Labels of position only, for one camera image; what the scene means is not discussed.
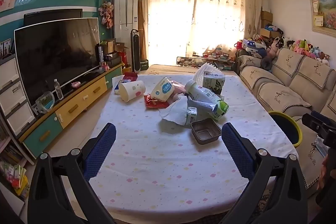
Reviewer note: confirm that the dark round cushion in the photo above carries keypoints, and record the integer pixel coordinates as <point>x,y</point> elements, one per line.
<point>266,62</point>

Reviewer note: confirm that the clear water bottle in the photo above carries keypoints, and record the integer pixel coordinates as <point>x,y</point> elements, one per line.
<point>58,90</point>

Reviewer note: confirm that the green and white carton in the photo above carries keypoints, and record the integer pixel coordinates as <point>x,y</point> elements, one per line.
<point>214,82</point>

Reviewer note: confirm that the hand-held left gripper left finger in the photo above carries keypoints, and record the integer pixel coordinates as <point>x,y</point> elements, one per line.
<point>101,150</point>

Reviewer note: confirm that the framed flower painting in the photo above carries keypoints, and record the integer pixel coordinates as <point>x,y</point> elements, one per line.
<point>325,11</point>

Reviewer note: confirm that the white bottle with green label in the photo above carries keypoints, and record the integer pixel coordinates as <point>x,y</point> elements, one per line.
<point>202,94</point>

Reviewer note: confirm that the yellow rimmed blue bin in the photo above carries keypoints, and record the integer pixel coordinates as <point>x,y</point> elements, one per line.
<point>284,129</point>

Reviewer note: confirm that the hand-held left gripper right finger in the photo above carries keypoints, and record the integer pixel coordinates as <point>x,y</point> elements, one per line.
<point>236,150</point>

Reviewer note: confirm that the grey foil pouch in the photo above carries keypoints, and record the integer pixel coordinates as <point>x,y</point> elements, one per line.
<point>203,107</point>

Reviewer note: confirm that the pile of plush toys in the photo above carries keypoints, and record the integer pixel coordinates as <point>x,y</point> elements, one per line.
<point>307,48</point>

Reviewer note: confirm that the green box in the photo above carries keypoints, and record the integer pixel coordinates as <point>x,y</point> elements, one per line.
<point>144,63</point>

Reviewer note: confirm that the floral beige sheet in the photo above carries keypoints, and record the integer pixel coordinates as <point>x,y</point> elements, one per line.
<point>162,69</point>

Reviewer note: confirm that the red flat box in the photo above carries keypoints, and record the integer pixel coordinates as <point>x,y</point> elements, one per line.
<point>130,75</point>

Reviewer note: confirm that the pink packet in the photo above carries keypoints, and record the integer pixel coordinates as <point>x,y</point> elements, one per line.
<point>178,87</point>

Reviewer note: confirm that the yellow and teal TV cabinet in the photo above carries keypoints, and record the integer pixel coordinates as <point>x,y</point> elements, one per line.
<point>73,106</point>

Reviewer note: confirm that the patterned rug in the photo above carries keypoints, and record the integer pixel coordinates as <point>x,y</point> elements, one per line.
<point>262,203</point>

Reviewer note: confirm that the cluttered glass coffee table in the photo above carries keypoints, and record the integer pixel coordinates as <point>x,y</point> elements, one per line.
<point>199,61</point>

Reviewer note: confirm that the red foil wrapper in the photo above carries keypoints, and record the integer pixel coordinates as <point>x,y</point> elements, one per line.
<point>153,103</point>

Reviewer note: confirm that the open brown cardboard box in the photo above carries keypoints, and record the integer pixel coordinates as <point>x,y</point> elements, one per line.
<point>115,47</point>

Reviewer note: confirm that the red bag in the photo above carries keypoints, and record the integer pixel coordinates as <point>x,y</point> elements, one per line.
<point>239,44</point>

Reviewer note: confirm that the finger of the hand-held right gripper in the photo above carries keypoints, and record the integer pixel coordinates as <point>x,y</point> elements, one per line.
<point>313,121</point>

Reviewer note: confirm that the brown plastic tray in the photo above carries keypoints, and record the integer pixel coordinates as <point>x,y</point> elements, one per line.
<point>206,132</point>

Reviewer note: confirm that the blue plastic packet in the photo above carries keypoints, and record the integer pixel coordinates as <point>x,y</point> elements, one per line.
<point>320,148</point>

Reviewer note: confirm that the white tub with blue label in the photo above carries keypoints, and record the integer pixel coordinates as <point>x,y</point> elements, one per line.
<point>162,90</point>

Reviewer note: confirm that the small green print carton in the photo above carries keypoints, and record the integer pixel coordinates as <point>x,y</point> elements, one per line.
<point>191,115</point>

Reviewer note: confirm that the dotted white paper cup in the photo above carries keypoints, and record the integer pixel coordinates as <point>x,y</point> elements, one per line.
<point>131,91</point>

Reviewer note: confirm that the small pink object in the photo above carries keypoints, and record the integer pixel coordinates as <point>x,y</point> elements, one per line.
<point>76,84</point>

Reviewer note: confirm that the beige sofa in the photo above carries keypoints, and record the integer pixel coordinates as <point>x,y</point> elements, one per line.
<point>288,82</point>

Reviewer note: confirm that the tall white box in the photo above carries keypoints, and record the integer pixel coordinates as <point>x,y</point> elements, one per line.
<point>100,56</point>

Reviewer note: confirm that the black tower fan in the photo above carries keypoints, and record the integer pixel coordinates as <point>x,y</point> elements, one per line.
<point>136,50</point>

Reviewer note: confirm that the tall brown board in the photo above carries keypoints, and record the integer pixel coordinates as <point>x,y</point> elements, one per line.
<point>142,29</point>

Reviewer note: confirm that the blue round cushion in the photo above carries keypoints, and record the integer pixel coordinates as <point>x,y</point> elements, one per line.
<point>261,52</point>

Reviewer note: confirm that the pink artificial flowers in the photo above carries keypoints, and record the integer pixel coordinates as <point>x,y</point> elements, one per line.
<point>106,12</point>

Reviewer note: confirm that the small black television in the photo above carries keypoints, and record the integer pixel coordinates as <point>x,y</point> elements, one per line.
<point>52,16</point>

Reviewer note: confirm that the white fluted paper liners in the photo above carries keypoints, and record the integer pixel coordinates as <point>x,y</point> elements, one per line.
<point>200,73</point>

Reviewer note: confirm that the beige embroidered curtain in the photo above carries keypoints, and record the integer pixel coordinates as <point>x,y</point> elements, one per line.
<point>199,19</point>

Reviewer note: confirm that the blue starry bag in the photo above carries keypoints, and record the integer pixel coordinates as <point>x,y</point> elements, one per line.
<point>249,45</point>

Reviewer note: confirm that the bookshelf with books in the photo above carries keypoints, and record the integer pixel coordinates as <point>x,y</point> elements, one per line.
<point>10,161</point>

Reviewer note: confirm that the black box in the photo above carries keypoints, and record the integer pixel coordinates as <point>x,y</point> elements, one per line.
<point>113,60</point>

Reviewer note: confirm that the white paper towel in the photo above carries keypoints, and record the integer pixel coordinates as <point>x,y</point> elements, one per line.
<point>176,111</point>

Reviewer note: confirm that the person's right hand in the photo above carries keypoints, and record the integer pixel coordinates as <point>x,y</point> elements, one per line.
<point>325,171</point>

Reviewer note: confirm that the white drawer unit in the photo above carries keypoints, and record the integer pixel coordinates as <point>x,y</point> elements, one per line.
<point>13,98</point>

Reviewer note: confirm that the white standing air conditioner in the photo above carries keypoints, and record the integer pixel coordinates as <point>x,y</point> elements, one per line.
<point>126,16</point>

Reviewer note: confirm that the large curved television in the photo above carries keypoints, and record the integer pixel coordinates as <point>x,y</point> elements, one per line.
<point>57,56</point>

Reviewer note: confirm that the dotted white tablecloth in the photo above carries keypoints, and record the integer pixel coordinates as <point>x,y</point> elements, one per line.
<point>157,161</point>

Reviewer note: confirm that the photo frame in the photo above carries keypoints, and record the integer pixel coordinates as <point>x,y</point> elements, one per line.
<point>5,48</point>

